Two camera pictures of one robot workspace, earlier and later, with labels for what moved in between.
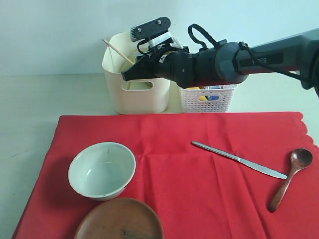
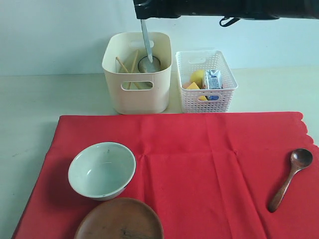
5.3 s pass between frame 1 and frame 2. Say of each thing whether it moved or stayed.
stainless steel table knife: moved
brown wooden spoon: stayed
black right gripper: moved
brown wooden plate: stayed
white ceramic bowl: stayed
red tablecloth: stayed
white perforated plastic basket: stayed
